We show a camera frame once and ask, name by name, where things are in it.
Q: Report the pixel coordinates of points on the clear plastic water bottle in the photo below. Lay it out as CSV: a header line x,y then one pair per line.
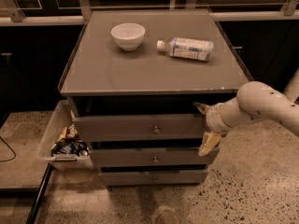
x,y
186,48

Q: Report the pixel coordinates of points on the dark packets in bin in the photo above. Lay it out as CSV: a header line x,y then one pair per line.
x,y
68,147

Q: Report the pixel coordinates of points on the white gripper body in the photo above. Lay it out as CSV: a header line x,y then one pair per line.
x,y
213,118

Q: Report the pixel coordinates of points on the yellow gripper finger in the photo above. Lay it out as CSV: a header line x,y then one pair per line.
x,y
209,141
203,108

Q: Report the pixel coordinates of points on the grey top drawer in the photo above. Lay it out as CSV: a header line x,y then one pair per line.
x,y
140,127

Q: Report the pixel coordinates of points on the grey bottom drawer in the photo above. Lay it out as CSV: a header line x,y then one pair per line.
x,y
154,178

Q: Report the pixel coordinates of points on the clear plastic storage bin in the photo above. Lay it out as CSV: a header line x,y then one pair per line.
x,y
60,118

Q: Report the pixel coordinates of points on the metal railing frame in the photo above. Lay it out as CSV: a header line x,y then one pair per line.
x,y
78,11

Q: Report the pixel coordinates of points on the grey drawer cabinet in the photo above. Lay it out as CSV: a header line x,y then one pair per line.
x,y
104,80

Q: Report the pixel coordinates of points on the snack bag in bin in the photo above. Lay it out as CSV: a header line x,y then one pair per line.
x,y
69,132

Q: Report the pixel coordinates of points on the white ceramic bowl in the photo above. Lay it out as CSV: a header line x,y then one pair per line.
x,y
128,36

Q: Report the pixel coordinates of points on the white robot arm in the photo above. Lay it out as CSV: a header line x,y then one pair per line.
x,y
254,102

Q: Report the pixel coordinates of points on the grey middle drawer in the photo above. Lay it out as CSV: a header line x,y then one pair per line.
x,y
131,157

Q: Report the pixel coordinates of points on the grey drawer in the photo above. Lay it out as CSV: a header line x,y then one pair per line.
x,y
131,157
140,127
154,178

